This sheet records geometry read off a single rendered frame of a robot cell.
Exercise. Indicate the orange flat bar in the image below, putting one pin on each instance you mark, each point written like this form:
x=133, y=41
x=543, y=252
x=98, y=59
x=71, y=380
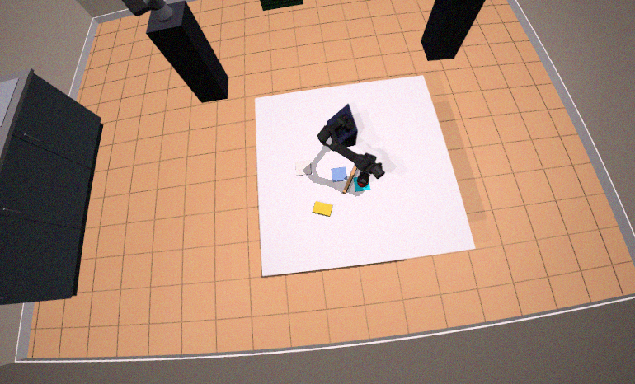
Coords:
x=349, y=180

